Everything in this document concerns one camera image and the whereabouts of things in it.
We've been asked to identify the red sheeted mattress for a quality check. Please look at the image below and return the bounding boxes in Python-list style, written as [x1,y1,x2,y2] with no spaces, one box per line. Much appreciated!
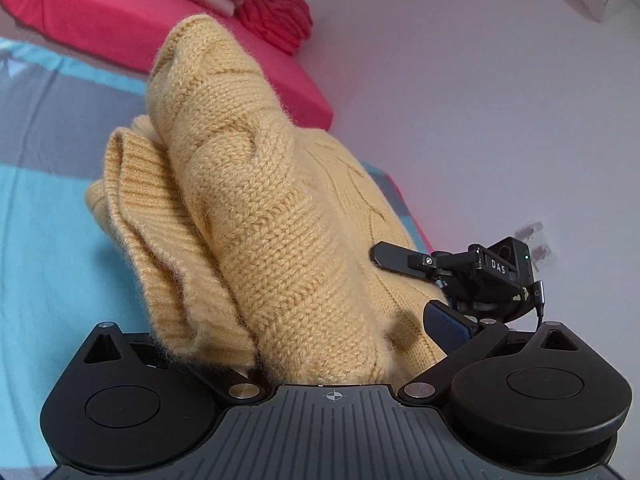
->
[1,0,334,129]

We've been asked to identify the blue grey patterned bedsheet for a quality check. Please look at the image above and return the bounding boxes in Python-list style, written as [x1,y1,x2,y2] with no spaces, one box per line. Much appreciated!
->
[0,34,434,466]

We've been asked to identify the tan cable-knit cardigan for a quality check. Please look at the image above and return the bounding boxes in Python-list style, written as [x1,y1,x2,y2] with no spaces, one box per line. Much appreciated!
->
[86,14,444,386]

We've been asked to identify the red folded blanket stack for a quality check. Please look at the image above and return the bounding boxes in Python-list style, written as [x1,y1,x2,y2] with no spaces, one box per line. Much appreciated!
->
[235,0,314,56]

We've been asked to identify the white wall socket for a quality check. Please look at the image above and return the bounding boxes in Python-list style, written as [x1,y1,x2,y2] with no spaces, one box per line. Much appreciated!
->
[514,220,555,272]

